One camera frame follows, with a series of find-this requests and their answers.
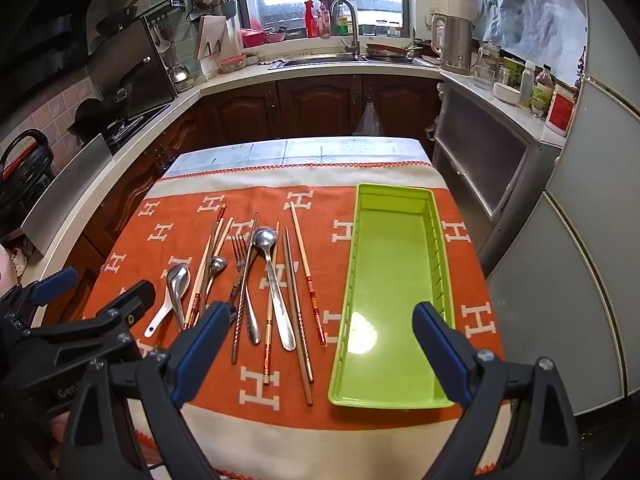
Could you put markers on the black electric cooker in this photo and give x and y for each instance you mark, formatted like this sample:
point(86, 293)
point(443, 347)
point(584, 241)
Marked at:
point(25, 180)

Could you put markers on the white ceramic spoon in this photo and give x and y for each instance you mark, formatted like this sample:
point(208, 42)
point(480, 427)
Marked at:
point(157, 320)

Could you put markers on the pink basin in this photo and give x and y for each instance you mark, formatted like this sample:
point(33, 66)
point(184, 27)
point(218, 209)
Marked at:
point(255, 36)

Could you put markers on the red frying pan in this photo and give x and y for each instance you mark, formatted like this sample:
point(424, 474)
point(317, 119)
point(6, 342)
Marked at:
point(387, 50)

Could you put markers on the large metal spoon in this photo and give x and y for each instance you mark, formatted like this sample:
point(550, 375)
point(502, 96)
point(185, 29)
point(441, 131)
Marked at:
point(265, 242)

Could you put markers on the white kitchen countertop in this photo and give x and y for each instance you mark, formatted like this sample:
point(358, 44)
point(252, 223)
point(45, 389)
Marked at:
point(235, 77)

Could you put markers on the green plastic tray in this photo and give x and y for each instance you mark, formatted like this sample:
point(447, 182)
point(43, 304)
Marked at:
point(390, 260)

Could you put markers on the glass jar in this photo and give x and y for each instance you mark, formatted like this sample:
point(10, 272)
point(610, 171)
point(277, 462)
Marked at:
point(485, 67)

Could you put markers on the red label jar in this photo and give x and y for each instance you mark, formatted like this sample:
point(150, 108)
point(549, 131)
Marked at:
point(562, 110)

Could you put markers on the black range hood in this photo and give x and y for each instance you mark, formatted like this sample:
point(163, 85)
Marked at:
point(45, 25)

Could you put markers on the steel electric kettle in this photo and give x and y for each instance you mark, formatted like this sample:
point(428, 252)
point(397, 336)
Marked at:
point(455, 47)

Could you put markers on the grey utensil holder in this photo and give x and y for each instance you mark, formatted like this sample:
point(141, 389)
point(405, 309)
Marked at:
point(229, 7)

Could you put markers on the medium metal spoon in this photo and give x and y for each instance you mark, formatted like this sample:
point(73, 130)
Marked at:
point(179, 277)

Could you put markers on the brown wooden kitchen cabinets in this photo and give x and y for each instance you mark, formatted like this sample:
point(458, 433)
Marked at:
point(310, 105)

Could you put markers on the silver foil sheet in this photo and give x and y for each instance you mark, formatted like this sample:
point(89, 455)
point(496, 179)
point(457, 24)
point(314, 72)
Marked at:
point(530, 15)

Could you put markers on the black wok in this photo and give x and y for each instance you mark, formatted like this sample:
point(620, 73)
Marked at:
point(100, 110)

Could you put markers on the steel sink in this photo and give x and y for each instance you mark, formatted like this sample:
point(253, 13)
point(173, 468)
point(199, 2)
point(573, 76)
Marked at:
point(320, 61)

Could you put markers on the gas stove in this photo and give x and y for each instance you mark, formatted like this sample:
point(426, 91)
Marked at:
point(135, 127)

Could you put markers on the steel cabinet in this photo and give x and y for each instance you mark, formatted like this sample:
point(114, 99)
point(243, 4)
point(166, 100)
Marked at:
point(480, 150)

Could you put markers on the metal fork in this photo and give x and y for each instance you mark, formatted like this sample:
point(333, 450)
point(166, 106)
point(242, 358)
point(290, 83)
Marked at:
point(252, 330)

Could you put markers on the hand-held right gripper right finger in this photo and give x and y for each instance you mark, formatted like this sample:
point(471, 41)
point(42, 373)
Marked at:
point(440, 350)

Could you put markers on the white bowl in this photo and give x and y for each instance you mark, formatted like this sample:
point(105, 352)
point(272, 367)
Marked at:
point(507, 94)

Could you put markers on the small metal spoon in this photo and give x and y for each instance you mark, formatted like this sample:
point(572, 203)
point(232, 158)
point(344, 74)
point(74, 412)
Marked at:
point(218, 265)

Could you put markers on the small steel kettle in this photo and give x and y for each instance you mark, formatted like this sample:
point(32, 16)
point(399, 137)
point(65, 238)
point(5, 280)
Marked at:
point(179, 77)

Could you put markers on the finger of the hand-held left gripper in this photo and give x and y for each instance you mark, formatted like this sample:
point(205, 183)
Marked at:
point(127, 305)
point(55, 282)

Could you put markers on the steel faucet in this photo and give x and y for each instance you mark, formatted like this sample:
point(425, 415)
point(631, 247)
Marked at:
point(352, 30)

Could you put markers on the steel panel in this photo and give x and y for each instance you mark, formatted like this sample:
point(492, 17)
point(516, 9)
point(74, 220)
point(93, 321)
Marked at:
point(65, 195)

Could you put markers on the dark brown chopstick pair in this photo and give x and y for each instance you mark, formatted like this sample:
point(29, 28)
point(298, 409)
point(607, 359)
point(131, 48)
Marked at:
point(306, 390)

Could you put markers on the clear plastic bottle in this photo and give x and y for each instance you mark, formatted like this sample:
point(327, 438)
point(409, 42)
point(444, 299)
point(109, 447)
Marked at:
point(526, 85)

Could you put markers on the cutting board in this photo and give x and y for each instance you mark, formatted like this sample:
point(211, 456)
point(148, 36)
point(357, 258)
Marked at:
point(210, 35)

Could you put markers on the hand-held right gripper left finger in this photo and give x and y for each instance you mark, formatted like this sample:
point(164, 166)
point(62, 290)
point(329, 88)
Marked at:
point(200, 347)

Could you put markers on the steel splash guard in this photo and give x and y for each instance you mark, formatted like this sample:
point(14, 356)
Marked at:
point(145, 65)

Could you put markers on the light blue tablecloth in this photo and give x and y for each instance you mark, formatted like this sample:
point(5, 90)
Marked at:
point(300, 150)

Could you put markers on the white plastic bag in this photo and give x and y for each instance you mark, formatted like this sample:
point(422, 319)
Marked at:
point(370, 122)

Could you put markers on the pink bottle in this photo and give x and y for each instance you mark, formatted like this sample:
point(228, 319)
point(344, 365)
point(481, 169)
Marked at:
point(324, 25)

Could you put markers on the red spray bottle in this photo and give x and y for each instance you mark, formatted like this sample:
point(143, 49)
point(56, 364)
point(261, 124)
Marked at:
point(311, 22)

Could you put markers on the pink cloth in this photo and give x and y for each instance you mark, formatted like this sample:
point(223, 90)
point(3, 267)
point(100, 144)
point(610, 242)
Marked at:
point(10, 260)

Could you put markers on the refrigerator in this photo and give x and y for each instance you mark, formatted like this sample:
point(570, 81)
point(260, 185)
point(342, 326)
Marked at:
point(590, 240)

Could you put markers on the plastic food container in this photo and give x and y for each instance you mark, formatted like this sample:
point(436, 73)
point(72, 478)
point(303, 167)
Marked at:
point(232, 63)

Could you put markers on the orange printed blanket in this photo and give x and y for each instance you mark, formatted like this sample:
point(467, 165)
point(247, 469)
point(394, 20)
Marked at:
point(325, 195)

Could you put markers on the green label bottle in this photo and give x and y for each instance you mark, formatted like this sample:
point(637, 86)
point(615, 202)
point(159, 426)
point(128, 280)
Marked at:
point(542, 95)

